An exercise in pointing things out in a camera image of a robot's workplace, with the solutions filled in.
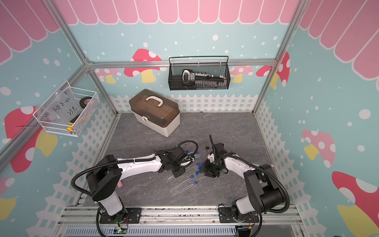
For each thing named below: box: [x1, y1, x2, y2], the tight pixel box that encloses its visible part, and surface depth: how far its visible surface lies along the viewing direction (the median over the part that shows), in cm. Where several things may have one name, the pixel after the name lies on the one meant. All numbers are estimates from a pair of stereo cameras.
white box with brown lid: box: [128, 88, 181, 138], surface depth 100 cm
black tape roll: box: [79, 96, 93, 109], surface depth 81 cm
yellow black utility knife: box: [67, 113, 81, 131], surface depth 65 cm
